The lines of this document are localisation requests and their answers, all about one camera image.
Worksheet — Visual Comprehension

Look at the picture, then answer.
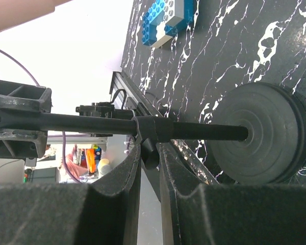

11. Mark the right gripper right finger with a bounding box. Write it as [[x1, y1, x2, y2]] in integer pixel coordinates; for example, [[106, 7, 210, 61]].
[[159, 144, 306, 244]]

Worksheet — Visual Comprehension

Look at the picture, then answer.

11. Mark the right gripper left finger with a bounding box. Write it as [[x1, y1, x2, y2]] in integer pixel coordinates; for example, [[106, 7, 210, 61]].
[[0, 146, 141, 244]]

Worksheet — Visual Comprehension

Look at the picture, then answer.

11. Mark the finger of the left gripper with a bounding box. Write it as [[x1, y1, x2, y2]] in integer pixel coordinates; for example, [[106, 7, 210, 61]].
[[0, 80, 52, 113], [0, 129, 48, 159]]

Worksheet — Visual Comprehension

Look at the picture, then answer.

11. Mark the black microphone stand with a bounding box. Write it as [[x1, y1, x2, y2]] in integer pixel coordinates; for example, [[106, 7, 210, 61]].
[[39, 82, 306, 184]]

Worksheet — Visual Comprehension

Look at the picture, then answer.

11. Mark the pink toy microphone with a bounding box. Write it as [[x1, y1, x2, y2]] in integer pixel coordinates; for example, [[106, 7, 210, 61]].
[[0, 0, 70, 32]]

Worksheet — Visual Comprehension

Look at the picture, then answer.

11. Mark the blue grey brick toy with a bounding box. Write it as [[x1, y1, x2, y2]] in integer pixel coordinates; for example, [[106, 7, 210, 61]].
[[142, 0, 194, 48]]

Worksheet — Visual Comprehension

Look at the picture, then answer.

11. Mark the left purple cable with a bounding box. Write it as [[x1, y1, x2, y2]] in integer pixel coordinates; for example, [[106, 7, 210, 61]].
[[0, 45, 84, 184]]

